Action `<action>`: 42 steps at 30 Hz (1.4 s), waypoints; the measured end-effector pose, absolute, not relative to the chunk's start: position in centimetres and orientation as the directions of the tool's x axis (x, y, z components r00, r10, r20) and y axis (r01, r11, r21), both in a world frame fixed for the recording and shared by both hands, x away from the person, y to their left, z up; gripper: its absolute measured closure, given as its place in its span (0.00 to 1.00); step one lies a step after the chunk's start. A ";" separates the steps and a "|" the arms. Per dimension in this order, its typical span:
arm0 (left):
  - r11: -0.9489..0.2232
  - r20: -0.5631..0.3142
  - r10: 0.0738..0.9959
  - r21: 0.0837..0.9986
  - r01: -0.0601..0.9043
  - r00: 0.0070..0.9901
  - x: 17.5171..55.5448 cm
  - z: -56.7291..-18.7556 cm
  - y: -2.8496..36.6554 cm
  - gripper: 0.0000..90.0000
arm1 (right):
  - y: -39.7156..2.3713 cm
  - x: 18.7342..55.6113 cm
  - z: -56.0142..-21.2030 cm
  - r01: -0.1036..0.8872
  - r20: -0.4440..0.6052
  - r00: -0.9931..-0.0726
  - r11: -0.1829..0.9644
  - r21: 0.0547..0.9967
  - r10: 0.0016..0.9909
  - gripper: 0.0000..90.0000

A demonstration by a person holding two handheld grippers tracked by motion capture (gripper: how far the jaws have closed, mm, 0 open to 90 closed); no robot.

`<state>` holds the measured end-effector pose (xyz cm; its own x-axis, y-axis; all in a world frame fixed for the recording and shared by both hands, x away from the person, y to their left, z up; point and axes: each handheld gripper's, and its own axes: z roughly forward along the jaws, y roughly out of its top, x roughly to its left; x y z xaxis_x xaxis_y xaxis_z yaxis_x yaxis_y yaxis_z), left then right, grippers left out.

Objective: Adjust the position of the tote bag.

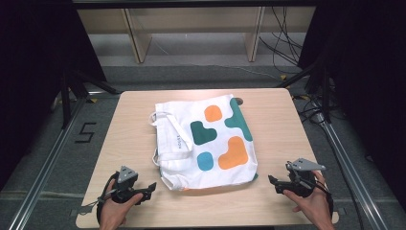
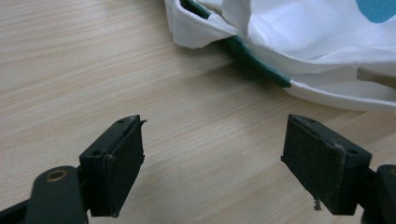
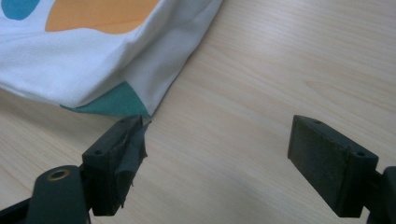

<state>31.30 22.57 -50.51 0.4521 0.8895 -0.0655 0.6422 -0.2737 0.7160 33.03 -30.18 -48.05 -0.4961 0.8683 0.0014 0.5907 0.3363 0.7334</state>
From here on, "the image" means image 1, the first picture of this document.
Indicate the yellow tape piece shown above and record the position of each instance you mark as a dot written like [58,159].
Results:
[283,77]
[93,100]

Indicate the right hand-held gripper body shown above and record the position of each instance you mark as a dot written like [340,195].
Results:
[301,180]

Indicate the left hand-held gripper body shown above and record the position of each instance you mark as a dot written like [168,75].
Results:
[126,187]

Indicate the black metal stand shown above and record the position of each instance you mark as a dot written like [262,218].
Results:
[324,92]
[67,99]

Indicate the dark round table grommet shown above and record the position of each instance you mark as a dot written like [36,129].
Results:
[239,101]

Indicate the aluminium rail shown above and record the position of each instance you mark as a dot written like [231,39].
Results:
[351,172]
[44,169]

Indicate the black curtain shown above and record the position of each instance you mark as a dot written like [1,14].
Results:
[35,80]
[367,80]

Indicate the person's left hand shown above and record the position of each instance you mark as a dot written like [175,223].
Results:
[111,212]

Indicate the person's right hand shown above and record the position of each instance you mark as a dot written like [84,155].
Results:
[316,206]

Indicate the white tote bag coloured shapes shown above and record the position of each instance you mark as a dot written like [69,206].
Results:
[220,145]

